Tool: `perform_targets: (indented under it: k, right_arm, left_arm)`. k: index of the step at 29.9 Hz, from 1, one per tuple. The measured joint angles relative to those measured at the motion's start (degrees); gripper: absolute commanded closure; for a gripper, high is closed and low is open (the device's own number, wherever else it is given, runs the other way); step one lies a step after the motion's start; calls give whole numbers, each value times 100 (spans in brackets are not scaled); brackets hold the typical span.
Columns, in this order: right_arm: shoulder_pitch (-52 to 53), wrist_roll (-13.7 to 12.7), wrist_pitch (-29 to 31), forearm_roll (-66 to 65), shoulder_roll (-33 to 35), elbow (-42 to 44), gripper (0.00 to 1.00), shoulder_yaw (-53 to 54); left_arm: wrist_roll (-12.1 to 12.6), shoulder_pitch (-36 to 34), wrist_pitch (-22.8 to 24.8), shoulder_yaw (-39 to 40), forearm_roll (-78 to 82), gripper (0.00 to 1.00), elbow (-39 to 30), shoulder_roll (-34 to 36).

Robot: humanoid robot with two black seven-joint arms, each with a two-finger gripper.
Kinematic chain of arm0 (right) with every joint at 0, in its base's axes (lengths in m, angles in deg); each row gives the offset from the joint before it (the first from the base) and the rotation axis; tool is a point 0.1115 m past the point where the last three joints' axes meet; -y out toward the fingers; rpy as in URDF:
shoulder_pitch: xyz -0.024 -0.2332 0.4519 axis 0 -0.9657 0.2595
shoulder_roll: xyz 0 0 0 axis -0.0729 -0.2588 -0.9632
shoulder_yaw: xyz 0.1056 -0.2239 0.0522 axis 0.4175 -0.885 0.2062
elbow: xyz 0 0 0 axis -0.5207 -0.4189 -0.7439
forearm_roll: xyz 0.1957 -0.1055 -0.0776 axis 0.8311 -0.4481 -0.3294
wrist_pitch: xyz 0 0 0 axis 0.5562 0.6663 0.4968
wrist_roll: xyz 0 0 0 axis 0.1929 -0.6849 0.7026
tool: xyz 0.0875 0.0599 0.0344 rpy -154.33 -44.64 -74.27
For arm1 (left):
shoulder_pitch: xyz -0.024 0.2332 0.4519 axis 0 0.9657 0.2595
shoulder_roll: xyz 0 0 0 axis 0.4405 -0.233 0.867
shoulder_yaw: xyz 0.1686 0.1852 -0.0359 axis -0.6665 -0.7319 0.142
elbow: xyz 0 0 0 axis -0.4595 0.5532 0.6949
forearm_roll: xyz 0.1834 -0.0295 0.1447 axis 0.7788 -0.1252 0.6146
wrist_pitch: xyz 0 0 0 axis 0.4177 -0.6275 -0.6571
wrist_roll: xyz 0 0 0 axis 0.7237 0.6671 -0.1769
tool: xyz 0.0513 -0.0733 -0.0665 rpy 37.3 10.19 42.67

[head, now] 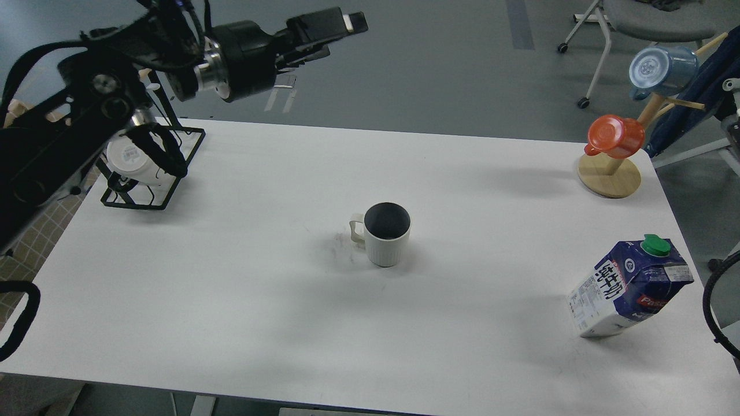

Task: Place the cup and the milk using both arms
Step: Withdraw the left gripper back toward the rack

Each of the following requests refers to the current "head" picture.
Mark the blue milk carton green cap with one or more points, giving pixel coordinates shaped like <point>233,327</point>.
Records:
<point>634,281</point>

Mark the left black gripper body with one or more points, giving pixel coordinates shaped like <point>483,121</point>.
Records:
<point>248,56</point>

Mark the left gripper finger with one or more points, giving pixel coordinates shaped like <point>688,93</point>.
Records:
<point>326,26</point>
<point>290,58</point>

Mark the black wire cup rack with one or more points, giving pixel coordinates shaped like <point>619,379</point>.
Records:
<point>132,179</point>

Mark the wooden mug tree stand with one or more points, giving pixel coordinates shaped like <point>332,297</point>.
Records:
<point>619,178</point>

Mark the blue cup on stand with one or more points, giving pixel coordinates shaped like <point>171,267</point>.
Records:
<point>666,71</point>

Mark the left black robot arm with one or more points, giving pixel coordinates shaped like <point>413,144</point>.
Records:
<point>54,142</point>

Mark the grey office chair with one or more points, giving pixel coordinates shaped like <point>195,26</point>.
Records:
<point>639,20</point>

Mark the white cup on rack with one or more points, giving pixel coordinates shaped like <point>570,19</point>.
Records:
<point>130,161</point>

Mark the orange cup on stand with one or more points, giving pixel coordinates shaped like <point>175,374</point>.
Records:
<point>614,136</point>

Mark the white ribbed mug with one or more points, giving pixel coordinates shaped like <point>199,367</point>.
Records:
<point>383,230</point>

